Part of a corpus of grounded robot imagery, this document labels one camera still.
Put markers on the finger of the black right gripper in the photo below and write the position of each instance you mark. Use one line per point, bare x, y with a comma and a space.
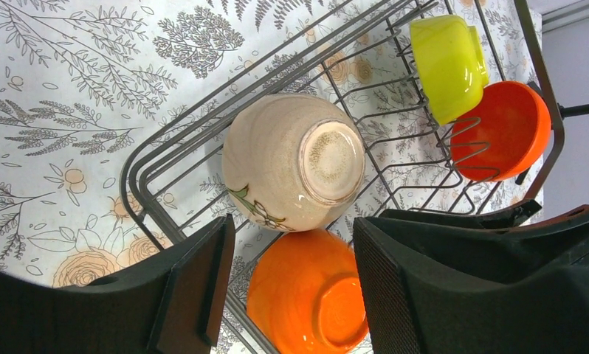
509, 217

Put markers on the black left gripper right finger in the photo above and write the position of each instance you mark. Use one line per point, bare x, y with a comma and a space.
431, 288

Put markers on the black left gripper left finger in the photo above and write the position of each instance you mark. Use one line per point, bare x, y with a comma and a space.
172, 302

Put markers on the orange bowl front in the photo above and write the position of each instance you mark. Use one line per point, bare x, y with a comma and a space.
305, 295

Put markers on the orange bowl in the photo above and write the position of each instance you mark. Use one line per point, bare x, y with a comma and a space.
503, 135
305, 295

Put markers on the orange bowl rear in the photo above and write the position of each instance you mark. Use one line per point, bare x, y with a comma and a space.
503, 135

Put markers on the black microphone tripod stand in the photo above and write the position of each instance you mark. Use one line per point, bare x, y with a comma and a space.
574, 111

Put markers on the yellow green bowl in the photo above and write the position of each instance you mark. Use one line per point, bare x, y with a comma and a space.
450, 65

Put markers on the beige ceramic bowl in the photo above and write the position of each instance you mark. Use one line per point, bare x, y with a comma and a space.
293, 162

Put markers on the floral tablecloth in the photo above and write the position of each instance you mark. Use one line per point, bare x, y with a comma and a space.
84, 85

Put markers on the black wire dish rack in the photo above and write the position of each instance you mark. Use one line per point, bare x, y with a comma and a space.
386, 150

